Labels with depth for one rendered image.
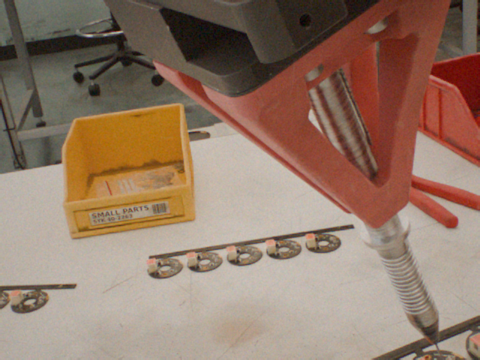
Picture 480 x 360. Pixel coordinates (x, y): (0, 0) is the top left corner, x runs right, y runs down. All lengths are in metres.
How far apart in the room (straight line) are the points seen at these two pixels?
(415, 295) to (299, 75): 0.11
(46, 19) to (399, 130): 4.55
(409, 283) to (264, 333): 0.19
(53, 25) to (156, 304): 4.30
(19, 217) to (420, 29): 0.49
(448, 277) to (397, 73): 0.28
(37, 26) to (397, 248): 4.55
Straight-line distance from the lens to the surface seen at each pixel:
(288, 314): 0.44
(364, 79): 0.22
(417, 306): 0.25
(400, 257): 0.24
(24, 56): 3.28
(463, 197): 0.55
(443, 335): 0.32
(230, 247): 0.50
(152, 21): 0.18
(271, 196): 0.58
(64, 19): 4.72
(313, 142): 0.18
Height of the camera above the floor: 1.01
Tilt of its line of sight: 25 degrees down
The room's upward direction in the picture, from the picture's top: 8 degrees counter-clockwise
